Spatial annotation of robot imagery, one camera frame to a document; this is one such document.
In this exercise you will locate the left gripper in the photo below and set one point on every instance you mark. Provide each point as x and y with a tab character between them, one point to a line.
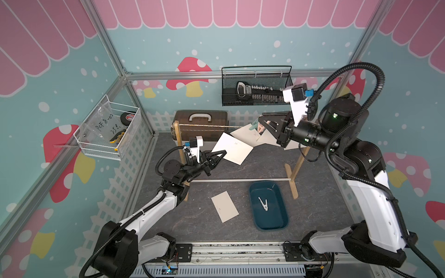
211	163

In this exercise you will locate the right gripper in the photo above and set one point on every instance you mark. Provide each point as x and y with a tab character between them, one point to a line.
283	132

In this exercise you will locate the white postcard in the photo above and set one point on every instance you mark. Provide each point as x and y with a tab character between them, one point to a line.
224	206
247	134
293	145
267	138
237	151

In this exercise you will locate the green clothespin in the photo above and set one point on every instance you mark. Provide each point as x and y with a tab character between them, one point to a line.
254	125

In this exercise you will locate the white clothespin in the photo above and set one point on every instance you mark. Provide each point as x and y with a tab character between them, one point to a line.
264	203

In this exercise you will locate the pink clothespin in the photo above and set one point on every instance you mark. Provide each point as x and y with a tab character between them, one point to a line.
260	129

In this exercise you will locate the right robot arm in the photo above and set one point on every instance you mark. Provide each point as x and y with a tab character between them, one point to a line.
382	236

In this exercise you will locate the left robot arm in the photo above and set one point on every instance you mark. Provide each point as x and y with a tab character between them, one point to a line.
120	249

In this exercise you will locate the brown lidded storage box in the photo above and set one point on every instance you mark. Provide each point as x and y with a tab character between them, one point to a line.
209	124

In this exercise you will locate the label maker device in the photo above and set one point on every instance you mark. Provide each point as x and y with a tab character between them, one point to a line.
243	90

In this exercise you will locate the teal plastic tray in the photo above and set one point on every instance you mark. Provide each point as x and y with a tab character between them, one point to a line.
276	218

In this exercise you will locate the black tape roll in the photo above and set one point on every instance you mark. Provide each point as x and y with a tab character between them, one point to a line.
126	118

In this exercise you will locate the yellow black utility knife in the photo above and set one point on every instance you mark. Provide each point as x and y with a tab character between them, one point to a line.
118	137

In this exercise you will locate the plastic labelled bag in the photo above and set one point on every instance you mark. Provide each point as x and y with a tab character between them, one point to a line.
104	123

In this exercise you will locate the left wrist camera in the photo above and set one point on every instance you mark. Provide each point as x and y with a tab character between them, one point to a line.
194	144

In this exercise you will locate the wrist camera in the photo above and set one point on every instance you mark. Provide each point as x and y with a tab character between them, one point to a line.
194	144
298	97

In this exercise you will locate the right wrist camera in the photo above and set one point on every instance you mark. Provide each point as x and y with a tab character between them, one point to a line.
298	97

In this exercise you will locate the black wire mesh basket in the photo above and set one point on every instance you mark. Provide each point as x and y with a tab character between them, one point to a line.
267	84

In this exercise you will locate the clear wall-mounted bin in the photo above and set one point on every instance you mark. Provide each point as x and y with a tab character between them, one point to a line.
91	145

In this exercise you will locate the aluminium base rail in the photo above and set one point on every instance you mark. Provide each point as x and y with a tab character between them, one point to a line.
253	260

